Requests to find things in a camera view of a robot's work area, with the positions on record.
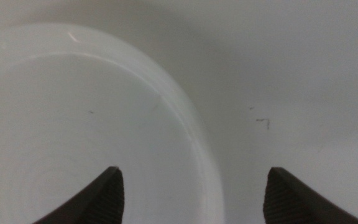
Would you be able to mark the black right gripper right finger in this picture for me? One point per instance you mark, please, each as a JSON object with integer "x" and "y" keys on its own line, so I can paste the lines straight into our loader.
{"x": 291, "y": 202}

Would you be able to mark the white shallow bowl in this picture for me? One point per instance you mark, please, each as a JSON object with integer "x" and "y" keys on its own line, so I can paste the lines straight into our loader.
{"x": 73, "y": 124}

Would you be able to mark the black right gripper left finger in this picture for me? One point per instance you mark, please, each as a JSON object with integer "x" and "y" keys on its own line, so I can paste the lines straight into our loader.
{"x": 101, "y": 199}

